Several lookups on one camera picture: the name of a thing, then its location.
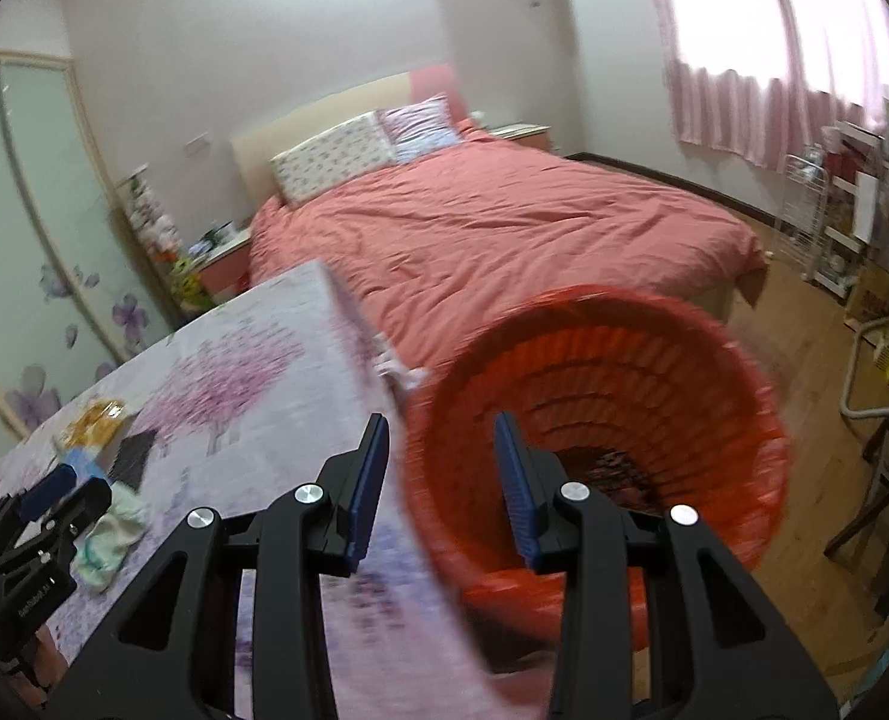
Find orange plastic basket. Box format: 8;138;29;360
403;285;798;650

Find dark wooden chair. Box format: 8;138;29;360
823;420;889;616

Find blue packet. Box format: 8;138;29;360
61;448;109;481

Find bed with pink duvet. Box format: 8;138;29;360
249;139;768;391

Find black square pad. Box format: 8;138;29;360
106;431;157;493

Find red plastic bag liner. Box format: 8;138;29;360
403;285;798;650

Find striped pink pillow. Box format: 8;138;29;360
376;94;462;164

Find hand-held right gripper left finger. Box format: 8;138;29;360
43;412;393;720

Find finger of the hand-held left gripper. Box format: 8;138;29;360
0;467;79;542
18;481;113;569

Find yellow green plush toy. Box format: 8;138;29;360
166;255;212;312

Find pink curtain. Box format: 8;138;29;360
635;0;889;173

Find brown paper bag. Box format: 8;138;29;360
845;262;889;338

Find pink white nightstand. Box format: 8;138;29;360
489;124;550;158
189;229;254;301

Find white tube frame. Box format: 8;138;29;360
838;307;889;421

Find flower print glass wardrobe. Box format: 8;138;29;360
0;52;175;481

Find white shelf trolley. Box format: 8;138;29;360
815;124;889;297

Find floral printed tablecloth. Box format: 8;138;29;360
0;259;505;720

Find floral white pillow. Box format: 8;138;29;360
269;111;399;203

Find yellow snack wrapper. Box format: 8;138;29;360
60;399;127;452

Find beige pink headboard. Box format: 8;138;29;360
230;64;464;200

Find green white sock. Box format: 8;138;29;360
75;484;150;590

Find hanging plush toys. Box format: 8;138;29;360
118;172;182;256

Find white wire rack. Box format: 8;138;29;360
778;154;836;278

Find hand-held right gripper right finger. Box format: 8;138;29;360
493;411;843;720

